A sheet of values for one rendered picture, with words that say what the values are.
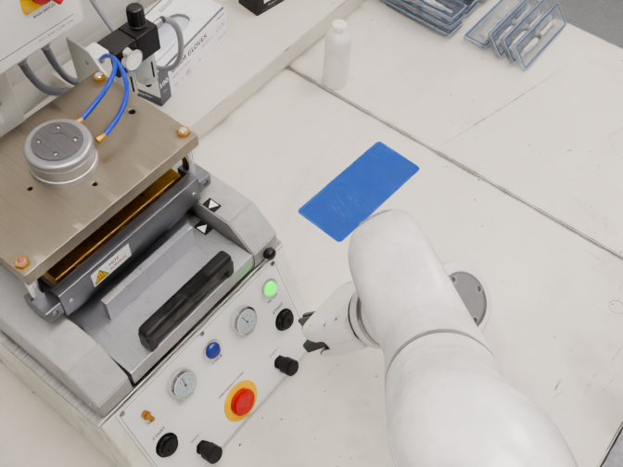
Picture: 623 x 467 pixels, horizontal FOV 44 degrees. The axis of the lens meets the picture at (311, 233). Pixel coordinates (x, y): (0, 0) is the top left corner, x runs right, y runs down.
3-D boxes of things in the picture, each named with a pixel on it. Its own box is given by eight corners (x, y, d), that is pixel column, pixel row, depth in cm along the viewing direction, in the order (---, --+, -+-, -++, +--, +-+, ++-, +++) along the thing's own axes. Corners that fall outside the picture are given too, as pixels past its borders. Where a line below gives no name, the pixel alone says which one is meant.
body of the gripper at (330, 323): (386, 261, 93) (338, 274, 103) (335, 319, 88) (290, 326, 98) (423, 308, 94) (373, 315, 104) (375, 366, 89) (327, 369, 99)
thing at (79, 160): (-83, 212, 97) (-127, 143, 87) (100, 82, 112) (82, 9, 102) (44, 318, 89) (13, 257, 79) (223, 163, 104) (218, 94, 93)
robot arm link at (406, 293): (319, 284, 58) (336, 229, 88) (419, 465, 59) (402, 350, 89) (425, 228, 56) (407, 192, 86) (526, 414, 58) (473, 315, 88)
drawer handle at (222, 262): (140, 344, 93) (135, 328, 90) (222, 264, 100) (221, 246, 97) (152, 353, 93) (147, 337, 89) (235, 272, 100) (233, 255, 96)
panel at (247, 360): (176, 498, 104) (113, 414, 93) (312, 344, 118) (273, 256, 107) (185, 504, 102) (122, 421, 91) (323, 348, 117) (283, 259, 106)
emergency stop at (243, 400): (233, 418, 109) (222, 400, 107) (251, 397, 111) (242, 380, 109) (241, 422, 108) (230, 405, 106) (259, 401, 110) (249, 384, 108)
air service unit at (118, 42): (92, 113, 115) (70, 35, 103) (161, 63, 122) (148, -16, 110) (116, 130, 113) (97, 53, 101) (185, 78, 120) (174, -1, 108)
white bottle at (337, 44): (346, 92, 151) (351, 33, 139) (321, 89, 151) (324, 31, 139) (349, 74, 154) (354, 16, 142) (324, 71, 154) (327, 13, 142)
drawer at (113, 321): (-19, 259, 104) (-38, 225, 98) (103, 164, 114) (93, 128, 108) (135, 387, 94) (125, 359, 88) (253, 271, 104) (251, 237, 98)
